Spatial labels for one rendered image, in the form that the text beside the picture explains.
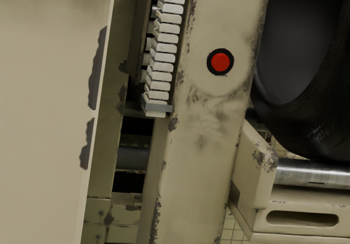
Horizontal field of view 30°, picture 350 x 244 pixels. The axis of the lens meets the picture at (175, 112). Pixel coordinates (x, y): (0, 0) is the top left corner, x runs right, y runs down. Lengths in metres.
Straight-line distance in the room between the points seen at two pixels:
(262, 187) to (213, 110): 0.16
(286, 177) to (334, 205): 0.09
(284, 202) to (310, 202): 0.05
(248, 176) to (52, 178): 0.87
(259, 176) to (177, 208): 0.19
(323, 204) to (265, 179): 0.13
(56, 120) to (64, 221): 0.04
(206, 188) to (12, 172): 0.94
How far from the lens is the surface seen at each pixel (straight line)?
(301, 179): 1.10
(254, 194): 1.05
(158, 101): 1.08
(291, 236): 1.12
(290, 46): 1.46
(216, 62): 1.07
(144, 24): 1.44
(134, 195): 1.82
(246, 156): 1.09
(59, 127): 0.21
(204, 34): 1.06
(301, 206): 1.10
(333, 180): 1.13
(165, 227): 1.16
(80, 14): 0.20
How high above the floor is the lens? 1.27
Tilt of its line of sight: 17 degrees down
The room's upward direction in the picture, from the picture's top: 10 degrees clockwise
